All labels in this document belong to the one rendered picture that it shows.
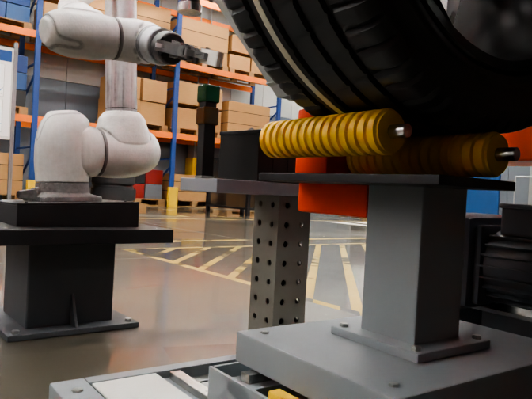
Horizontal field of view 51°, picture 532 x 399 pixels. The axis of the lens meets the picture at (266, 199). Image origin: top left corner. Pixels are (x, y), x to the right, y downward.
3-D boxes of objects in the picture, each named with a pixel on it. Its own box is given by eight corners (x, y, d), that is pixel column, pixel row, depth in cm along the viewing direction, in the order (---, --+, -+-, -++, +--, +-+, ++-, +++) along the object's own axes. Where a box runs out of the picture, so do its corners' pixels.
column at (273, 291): (269, 371, 132) (279, 195, 132) (246, 359, 140) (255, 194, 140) (302, 365, 138) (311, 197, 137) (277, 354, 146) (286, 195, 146)
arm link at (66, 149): (25, 181, 169) (25, 109, 169) (83, 182, 181) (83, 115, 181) (45, 181, 157) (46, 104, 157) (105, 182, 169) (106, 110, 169)
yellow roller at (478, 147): (502, 176, 66) (505, 127, 66) (332, 174, 90) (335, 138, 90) (528, 179, 69) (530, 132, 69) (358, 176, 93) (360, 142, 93)
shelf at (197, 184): (216, 192, 117) (217, 178, 117) (179, 190, 131) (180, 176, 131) (359, 199, 143) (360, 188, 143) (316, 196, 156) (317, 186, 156)
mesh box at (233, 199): (245, 216, 904) (248, 157, 903) (203, 210, 1004) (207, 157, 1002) (286, 216, 959) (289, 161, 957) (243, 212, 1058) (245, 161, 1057)
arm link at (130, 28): (169, 68, 140) (120, 64, 132) (142, 60, 151) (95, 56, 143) (173, 24, 137) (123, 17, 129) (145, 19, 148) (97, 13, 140)
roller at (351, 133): (390, 152, 65) (393, 102, 64) (248, 157, 88) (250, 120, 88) (422, 156, 68) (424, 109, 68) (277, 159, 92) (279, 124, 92)
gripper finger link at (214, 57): (203, 48, 118) (200, 47, 118) (222, 52, 113) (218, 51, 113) (200, 62, 119) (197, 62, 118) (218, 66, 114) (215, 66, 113)
